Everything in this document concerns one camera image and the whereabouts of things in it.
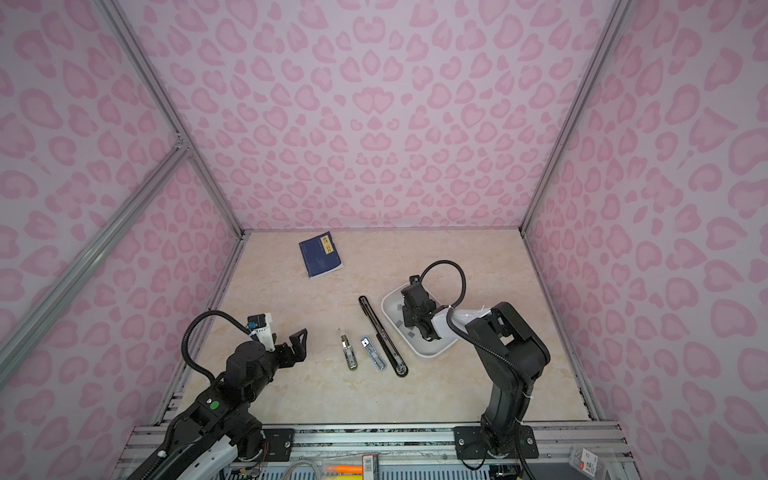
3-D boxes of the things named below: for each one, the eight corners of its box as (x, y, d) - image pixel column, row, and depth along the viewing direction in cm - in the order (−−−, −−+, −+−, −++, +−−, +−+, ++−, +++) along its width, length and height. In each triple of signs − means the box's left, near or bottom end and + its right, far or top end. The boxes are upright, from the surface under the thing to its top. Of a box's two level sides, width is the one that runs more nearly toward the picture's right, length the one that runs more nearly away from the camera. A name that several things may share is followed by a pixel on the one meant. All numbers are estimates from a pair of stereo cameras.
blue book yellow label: (309, 279, 108) (308, 276, 106) (298, 244, 119) (297, 240, 118) (345, 267, 112) (344, 263, 110) (331, 234, 123) (330, 230, 121)
